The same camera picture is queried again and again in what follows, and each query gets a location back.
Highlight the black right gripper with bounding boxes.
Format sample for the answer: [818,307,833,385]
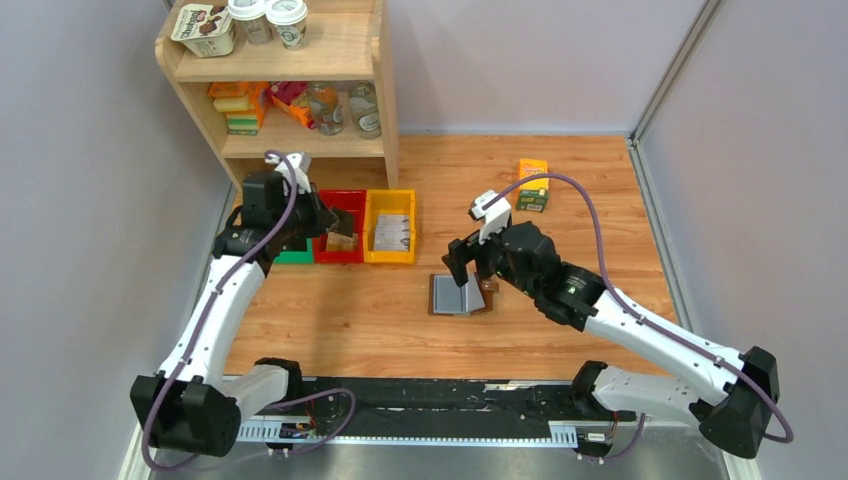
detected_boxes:
[441,220,538,300]

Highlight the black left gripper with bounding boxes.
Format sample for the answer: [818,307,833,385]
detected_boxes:
[272,183,338,240]

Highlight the dark credit card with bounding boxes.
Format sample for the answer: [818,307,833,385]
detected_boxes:
[328,207,357,236]

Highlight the brown leather card holder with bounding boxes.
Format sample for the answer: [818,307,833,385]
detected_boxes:
[428,274,499,317]

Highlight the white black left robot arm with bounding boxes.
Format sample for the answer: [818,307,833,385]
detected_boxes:
[130,171,343,458]

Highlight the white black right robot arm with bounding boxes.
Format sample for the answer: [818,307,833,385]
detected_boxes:
[442,222,780,459]

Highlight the tan card in red bin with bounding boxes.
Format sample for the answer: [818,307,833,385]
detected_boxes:
[325,231,359,253]

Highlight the white cards in yellow bin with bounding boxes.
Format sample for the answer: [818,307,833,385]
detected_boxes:
[373,214,412,252]

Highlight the red plastic bin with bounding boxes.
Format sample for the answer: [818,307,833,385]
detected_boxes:
[312,190,366,264]

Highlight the green plastic bin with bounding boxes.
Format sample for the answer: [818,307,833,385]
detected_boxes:
[272,190,316,266]

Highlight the yellow plastic bin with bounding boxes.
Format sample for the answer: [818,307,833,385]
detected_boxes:
[363,189,417,264]

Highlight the orange green carton box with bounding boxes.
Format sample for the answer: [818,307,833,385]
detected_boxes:
[515,158,550,213]

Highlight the left glass jar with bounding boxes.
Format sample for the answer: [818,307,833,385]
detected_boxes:
[307,81,343,136]

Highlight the glass jar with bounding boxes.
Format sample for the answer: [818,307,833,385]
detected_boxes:
[348,81,381,139]
[307,81,343,136]

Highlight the wooden shelf unit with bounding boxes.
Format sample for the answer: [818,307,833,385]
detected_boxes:
[154,1,400,188]

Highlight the right glass jar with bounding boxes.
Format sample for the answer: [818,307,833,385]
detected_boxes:
[348,81,381,139]

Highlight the orange pink snack bag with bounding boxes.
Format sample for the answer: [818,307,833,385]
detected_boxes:
[269,81,315,130]

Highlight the stack of sponges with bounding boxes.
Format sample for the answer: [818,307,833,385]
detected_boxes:
[207,81,270,136]

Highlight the right white lidded cup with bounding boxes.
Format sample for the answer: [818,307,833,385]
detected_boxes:
[265,0,308,50]

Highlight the white lidded cup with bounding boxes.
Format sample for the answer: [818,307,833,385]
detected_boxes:
[265,0,308,50]
[227,0,273,45]

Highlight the left white lidded cup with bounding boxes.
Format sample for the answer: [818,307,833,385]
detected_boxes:
[227,0,273,45]

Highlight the yoghurt tub with chocolate label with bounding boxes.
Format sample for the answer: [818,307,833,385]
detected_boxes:
[170,3,236,58]

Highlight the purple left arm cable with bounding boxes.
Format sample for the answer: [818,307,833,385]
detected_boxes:
[140,150,356,473]

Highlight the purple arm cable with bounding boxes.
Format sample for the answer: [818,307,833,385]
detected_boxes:
[140,150,356,473]
[482,173,795,464]

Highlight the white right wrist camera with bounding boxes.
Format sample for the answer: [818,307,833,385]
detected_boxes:
[469,190,512,245]

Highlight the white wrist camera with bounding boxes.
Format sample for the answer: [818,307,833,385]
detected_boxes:
[265,151,313,194]
[469,190,512,245]

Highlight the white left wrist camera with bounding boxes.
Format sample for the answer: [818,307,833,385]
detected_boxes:
[265,151,313,194]

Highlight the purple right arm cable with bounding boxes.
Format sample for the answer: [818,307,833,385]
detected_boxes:
[482,173,795,464]

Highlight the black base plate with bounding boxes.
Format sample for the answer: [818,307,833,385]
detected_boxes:
[280,377,637,440]

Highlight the aluminium frame rail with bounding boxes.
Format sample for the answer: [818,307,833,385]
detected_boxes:
[130,360,768,467]

